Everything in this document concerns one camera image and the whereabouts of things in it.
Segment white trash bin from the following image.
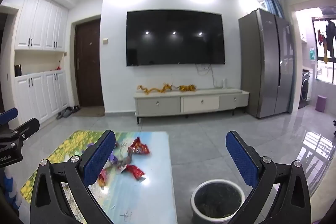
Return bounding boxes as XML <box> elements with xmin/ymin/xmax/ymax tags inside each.
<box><xmin>191</xmin><ymin>179</ymin><xmax>246</xmax><ymax>224</ymax></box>

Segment purple stool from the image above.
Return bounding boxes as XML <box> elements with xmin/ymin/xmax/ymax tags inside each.
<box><xmin>315</xmin><ymin>95</ymin><xmax>327</xmax><ymax>112</ymax></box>

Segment black wall television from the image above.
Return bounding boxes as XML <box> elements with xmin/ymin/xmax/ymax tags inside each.
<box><xmin>126</xmin><ymin>10</ymin><xmax>226</xmax><ymax>67</ymax></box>

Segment purple wrapper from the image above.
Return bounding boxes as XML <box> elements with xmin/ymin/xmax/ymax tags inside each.
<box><xmin>108</xmin><ymin>152</ymin><xmax>122</xmax><ymax>166</ymax></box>

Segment golden dragon ornament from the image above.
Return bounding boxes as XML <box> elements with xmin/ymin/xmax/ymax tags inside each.
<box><xmin>137</xmin><ymin>84</ymin><xmax>197</xmax><ymax>95</ymax></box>

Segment hanging clothes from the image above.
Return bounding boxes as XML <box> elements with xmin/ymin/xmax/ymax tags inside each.
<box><xmin>316</xmin><ymin>21</ymin><xmax>336</xmax><ymax>65</ymax></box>

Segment silver wrapper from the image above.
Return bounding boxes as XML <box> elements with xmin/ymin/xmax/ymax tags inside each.
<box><xmin>115</xmin><ymin>153</ymin><xmax>135</xmax><ymax>174</ymax></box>

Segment white wall cabinet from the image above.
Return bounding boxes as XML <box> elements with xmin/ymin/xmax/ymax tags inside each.
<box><xmin>14</xmin><ymin>0</ymin><xmax>69</xmax><ymax>125</ymax></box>

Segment cream television cabinet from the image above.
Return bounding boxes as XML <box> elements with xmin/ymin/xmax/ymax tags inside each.
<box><xmin>134</xmin><ymin>88</ymin><xmax>250</xmax><ymax>125</ymax></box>

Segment printed top coffee table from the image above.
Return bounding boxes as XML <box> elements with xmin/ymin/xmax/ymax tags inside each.
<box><xmin>20</xmin><ymin>131</ymin><xmax>177</xmax><ymax>224</ymax></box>

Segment red snack wrapper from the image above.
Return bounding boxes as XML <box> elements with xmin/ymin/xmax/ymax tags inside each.
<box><xmin>125</xmin><ymin>165</ymin><xmax>146</xmax><ymax>181</ymax></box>
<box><xmin>128</xmin><ymin>137</ymin><xmax>151</xmax><ymax>156</ymax></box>

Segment brown doormat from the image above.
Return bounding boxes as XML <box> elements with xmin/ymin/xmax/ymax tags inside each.
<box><xmin>73</xmin><ymin>106</ymin><xmax>105</xmax><ymax>117</ymax></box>

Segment orange pink wrapper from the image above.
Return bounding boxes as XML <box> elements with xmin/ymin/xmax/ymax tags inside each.
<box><xmin>98</xmin><ymin>168</ymin><xmax>111</xmax><ymax>189</ymax></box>

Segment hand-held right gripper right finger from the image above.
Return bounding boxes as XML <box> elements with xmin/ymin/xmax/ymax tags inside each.
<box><xmin>226</xmin><ymin>131</ymin><xmax>311</xmax><ymax>224</ymax></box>

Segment dark brown door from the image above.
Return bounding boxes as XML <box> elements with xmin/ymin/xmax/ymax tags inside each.
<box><xmin>75</xmin><ymin>19</ymin><xmax>102</xmax><ymax>108</ymax></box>

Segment grey slippers pair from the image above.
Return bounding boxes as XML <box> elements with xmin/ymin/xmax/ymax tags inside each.
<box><xmin>56</xmin><ymin>108</ymin><xmax>72</xmax><ymax>120</ymax></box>

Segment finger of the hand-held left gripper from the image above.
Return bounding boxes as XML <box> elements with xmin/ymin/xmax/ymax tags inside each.
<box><xmin>10</xmin><ymin>118</ymin><xmax>40</xmax><ymax>139</ymax></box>
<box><xmin>0</xmin><ymin>108</ymin><xmax>18</xmax><ymax>126</ymax></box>

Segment television cable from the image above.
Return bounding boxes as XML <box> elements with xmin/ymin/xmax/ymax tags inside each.
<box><xmin>196</xmin><ymin>64</ymin><xmax>216</xmax><ymax>88</ymax></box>

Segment grey washing machine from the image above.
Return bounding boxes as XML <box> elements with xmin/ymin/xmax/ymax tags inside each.
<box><xmin>299</xmin><ymin>69</ymin><xmax>312</xmax><ymax>109</ymax></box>

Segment silver refrigerator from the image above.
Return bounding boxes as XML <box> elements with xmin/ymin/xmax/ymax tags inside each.
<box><xmin>238</xmin><ymin>8</ymin><xmax>295</xmax><ymax>119</ymax></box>

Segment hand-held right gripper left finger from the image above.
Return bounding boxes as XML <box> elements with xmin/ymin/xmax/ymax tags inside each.
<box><xmin>30</xmin><ymin>130</ymin><xmax>116</xmax><ymax>224</ymax></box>

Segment blue curtain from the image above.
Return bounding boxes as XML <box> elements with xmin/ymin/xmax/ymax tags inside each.
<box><xmin>264</xmin><ymin>0</ymin><xmax>284</xmax><ymax>19</ymax></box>

